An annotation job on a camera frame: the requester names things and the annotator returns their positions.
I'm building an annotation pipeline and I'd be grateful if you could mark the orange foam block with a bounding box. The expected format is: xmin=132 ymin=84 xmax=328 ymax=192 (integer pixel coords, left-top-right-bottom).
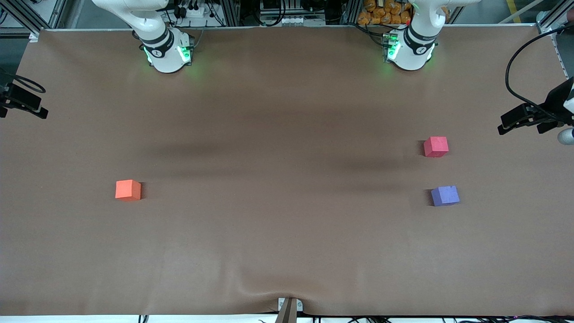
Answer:
xmin=115 ymin=179 xmax=142 ymax=201

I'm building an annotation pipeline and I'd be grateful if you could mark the pink foam block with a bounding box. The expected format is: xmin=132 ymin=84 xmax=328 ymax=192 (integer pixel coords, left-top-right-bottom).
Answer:
xmin=424 ymin=136 xmax=449 ymax=158

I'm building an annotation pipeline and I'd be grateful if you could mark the purple foam block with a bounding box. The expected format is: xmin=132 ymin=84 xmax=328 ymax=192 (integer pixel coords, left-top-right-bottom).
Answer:
xmin=431 ymin=185 xmax=460 ymax=207

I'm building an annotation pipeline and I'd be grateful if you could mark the bag of orange items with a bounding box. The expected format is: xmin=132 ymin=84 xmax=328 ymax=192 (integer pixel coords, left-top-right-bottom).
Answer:
xmin=357 ymin=0 xmax=414 ymax=26

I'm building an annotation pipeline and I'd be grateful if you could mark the white power strip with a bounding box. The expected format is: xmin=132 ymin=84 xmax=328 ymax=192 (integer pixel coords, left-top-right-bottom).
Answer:
xmin=179 ymin=4 xmax=212 ymax=19

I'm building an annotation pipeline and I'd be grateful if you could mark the brown table cover sheet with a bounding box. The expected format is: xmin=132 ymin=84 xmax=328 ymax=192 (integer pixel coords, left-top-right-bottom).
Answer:
xmin=0 ymin=25 xmax=574 ymax=317

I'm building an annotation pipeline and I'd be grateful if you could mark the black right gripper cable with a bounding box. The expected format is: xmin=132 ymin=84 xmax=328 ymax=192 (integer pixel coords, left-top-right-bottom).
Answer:
xmin=0 ymin=72 xmax=46 ymax=94

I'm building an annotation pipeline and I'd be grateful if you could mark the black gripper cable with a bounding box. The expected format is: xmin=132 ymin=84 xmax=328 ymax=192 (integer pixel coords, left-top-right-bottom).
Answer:
xmin=0 ymin=72 xmax=46 ymax=94
xmin=505 ymin=24 xmax=574 ymax=124

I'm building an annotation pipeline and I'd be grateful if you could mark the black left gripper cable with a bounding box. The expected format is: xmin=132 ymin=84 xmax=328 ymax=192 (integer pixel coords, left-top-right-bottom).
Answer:
xmin=505 ymin=24 xmax=574 ymax=124

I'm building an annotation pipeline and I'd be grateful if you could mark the aluminium frame profile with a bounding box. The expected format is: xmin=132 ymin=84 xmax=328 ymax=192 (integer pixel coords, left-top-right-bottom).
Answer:
xmin=536 ymin=9 xmax=574 ymax=35
xmin=0 ymin=0 xmax=68 ymax=39

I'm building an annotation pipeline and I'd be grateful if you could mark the grey metal clamp bracket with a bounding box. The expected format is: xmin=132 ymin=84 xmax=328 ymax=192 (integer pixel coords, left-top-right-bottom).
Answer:
xmin=276 ymin=297 xmax=304 ymax=323

